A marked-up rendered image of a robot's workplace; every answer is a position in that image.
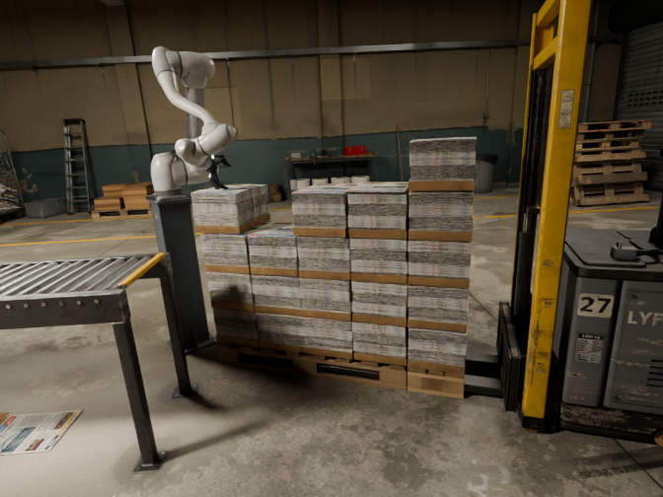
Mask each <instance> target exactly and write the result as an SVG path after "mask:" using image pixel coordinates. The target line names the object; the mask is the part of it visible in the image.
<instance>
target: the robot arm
mask: <svg viewBox="0 0 663 497"><path fill-rule="evenodd" d="M152 65H153V69H154V73H155V75H156V77H157V79H158V81H159V83H160V85H161V86H162V88H163V90H164V92H165V94H166V96H167V97H168V99H169V100H170V102H171V103H172V104H173V105H175V106H176V107H178V108H180V109H182V110H184V111H186V122H187V139H180V140H178V141H177V143H176V145H175V149H176V152H177V154H178V156H179V157H180V158H181V159H182V160H178V159H177V157H176V156H175V155H174V154H171V153H162V154H157V155H155V156H154V158H153V160H152V163H151V177H152V182H153V186H154V190H155V193H153V194H152V195H148V196H146V199H147V200H156V201H157V202H162V201H168V200H176V199H183V198H188V197H187V195H184V194H182V189H181V185H184V184H197V183H204V182H208V181H211V183H212V184H213V186H214V188H215V189H220V188H224V189H228V187H227V186H225V185H224V184H222V183H220V181H219V178H218V172H219V169H218V165H219V164H220V163H222V164H224V165H225V166H226V167H232V165H230V164H229V163H227V161H226V158H224V157H225V155H213V154H216V153H218V152H220V151H222V150H223V149H225V148H226V147H228V146H229V145H230V144H231V143H232V142H233V141H234V139H235V131H234V129H233V127H232V126H230V125H229V124H225V123H222V124H221V123H220V122H217V121H216V120H215V118H214V117H213V115H212V114H211V113H210V112H209V111H208V110H206V109H205V108H204V88H205V87H206V84H207V81H208V79H211V78H212V77H213V76H214V74H215V65H214V62H213V60H212V59H211V58H209V57H208V56H206V55H203V54H201V53H197V52H190V51H170V50H168V49H167V48H166V47H163V46H158V47H156V48H155V49H154V50H153V55H152ZM178 78H182V81H183V84H184V86H185V98H184V97H183V96H182V95H181V94H180V92H179V87H178ZM211 157H212V158H211ZM215 158H221V159H219V160H217V161H215V160H214V159H215Z"/></svg>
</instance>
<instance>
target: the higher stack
mask: <svg viewBox="0 0 663 497"><path fill-rule="evenodd" d="M476 146H477V138H476V137H453V138H432V139H417V140H411V141H409V162H410V179H409V181H445V180H474V178H477V174H476V169H477V164H476ZM408 196H409V203H408V204H409V208H408V209H409V211H408V212H409V215H408V217H409V230H410V231H432V232H471V231H472V229H473V223H474V216H473V214H474V209H473V208H474V191H473V190H417V191H410V192H409V194H408ZM470 244H471V242H464V241H431V240H408V245H407V246H408V250H407V251H409V253H408V254H409V262H408V276H413V277H430V278H446V279H460V280H470V266H471V246H470ZM407 288H408V308H409V310H408V319H409V320H428V321H438V322H447V323H459V324H467V322H468V316H469V289H466V288H452V287H437V286H423V285H408V286H407ZM408 330H409V336H408V349H407V351H408V352H407V356H408V360H413V361H422V362H430V363H438V364H446V365H454V366H461V367H465V360H466V352H467V351H466V350H467V343H468V331H467V332H460V331H450V330H439V329H429V328H419V327H410V328H409V329H408ZM426 370H427V369H419V368H412V367H407V390H408V391H416V392H423V393H430V394H436V395H443V396H450V397H456V398H462V399H464V385H465V374H458V373H450V372H445V374H444V372H443V371H435V370H428V372H426Z"/></svg>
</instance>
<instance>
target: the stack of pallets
mask: <svg viewBox="0 0 663 497"><path fill-rule="evenodd" d="M621 123H622V128H620V124H621ZM637 123H639V125H638V128H636V127H635V126H636V124H637ZM606 124H608V127H607V128H606ZM651 124H652V119H645V120H623V121H603V122H584V123H579V124H578V132H577V141H576V150H575V157H576V156H583V155H599V154H616V153H624V152H625V150H629V152H630V153H631V152H641V150H642V147H638V142H639V139H640V138H643V133H644V132H645V129H651ZM591 125H592V129H591ZM629 132H631V137H627V134H628V133H629ZM585 134H586V138H584V135H585ZM600 134H601V136H600ZM614 135H615V137H614ZM623 141H626V146H623V145H622V142H623ZM582 152H584V154H582ZM597 152H599V153H597ZM595 167H603V165H594V166H581V168H595ZM600 186H604V185H603V184H597V185H583V188H586V187H600ZM573 188H574V186H573V183H572V185H571V192H570V201H569V203H575V202H574V197H575V195H574V194H573ZM621 193H624V194H626V193H634V190H633V191H618V192H614V194H621ZM598 195H605V192H604V193H590V194H584V196H598Z"/></svg>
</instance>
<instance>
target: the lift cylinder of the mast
mask: <svg viewBox="0 0 663 497"><path fill-rule="evenodd" d="M540 212H541V208H540V207H539V206H527V212H525V213H524V225H523V231H521V232H520V233H519V240H520V243H519V254H518V267H517V279H516V291H515V303H514V315H513V323H514V327H515V331H516V335H517V339H518V344H519V348H520V352H521V355H523V356H526V357H527V348H523V347H524V346H525V344H526V343H527V342H528V337H529V334H528V336H527V337H526V339H525V341H524V342H523V343H522V338H523V327H524V316H525V306H526V295H527V285H528V274H529V263H530V252H531V241H532V239H533V232H530V225H531V214H540Z"/></svg>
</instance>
